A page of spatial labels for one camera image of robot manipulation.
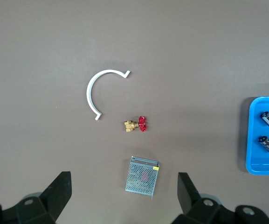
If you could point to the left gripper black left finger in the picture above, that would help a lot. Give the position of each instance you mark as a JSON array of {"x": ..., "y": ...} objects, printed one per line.
[{"x": 52, "y": 200}]

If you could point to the blue plastic tray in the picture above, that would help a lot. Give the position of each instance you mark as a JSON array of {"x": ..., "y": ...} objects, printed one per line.
[{"x": 255, "y": 149}]

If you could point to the white curved plastic bracket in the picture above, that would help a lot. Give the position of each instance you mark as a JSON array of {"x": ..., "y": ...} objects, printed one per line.
[{"x": 88, "y": 93}]

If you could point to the brass valve red handwheel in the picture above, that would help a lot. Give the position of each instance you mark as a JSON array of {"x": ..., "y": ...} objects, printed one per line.
[{"x": 143, "y": 123}]

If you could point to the metal mesh power supply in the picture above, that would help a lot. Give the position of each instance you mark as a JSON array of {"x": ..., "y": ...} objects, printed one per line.
[{"x": 141, "y": 177}]

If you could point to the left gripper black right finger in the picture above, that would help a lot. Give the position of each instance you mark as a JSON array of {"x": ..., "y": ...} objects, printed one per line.
[{"x": 190, "y": 200}]

